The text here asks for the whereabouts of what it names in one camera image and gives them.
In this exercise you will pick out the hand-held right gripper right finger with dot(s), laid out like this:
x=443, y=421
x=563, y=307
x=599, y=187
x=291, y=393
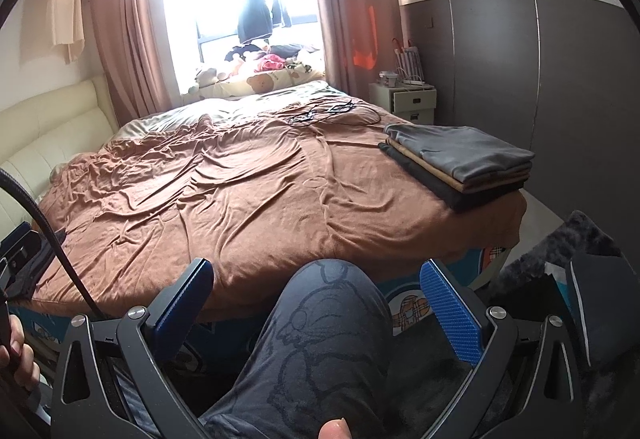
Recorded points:
x=450, y=314

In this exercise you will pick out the person's left hand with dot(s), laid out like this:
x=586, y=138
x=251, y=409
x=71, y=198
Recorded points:
x=20, y=359

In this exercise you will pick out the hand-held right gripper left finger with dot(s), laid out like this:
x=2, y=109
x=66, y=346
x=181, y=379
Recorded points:
x=182, y=304

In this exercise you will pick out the white slotted rack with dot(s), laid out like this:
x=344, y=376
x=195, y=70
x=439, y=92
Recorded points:
x=407, y=64

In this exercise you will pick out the dark hanging garment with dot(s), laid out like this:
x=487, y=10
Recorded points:
x=252, y=19
x=281, y=11

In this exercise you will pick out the white plush toy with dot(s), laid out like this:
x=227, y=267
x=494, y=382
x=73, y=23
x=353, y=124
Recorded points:
x=205, y=76

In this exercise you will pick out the person's right hand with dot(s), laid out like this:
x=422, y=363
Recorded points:
x=336, y=430

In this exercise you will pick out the brown blanket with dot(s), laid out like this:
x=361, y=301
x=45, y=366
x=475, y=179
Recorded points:
x=225, y=199

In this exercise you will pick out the cream upholstered headboard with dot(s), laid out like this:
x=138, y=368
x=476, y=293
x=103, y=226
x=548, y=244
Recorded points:
x=55, y=124

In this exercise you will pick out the person's leg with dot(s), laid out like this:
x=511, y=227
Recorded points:
x=310, y=344

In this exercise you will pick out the black folded garment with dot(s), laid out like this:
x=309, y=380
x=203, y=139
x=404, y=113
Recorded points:
x=440, y=189

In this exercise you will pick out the tan folded garment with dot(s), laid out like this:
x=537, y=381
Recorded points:
x=425, y=165

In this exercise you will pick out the grey t-shirt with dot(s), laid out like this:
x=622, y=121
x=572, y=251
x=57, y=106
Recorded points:
x=460, y=146

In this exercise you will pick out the white nightstand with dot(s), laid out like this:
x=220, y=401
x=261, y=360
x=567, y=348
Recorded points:
x=420, y=101

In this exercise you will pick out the pale green bed sheet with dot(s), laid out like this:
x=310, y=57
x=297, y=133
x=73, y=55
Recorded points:
x=240, y=106

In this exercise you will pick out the cream hanging cloth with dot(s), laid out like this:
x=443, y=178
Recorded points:
x=65, y=9

